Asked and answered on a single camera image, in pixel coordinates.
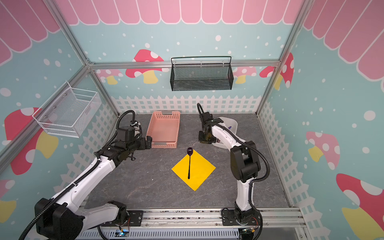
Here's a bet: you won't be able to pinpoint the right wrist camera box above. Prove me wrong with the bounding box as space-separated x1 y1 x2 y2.
200 112 214 127

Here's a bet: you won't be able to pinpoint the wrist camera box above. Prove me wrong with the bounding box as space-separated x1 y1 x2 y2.
116 126 142 143
200 112 214 127

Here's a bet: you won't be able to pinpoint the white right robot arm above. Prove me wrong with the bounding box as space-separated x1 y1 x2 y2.
197 103 271 240

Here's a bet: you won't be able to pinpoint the yellow paper napkin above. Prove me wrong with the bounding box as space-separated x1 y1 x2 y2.
172 150 216 191

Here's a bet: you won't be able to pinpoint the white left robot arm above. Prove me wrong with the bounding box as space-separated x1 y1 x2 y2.
19 110 152 240

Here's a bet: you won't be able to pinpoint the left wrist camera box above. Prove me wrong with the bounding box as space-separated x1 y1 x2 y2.
116 126 142 143

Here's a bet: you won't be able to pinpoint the white wire wall basket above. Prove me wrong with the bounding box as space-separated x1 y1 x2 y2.
32 82 102 138

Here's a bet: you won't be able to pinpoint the white plastic tub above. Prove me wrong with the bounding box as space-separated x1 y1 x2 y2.
212 116 238 150

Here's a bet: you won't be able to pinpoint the black mesh wall basket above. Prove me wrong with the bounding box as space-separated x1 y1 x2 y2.
170 56 234 91

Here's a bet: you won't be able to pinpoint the pink perforated plastic basket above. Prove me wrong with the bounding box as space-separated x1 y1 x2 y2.
147 111 181 149

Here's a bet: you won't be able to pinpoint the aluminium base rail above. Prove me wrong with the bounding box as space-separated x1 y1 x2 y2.
78 208 311 240

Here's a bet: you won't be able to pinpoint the purple metal spoon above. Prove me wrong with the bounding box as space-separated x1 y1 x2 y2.
187 147 194 180

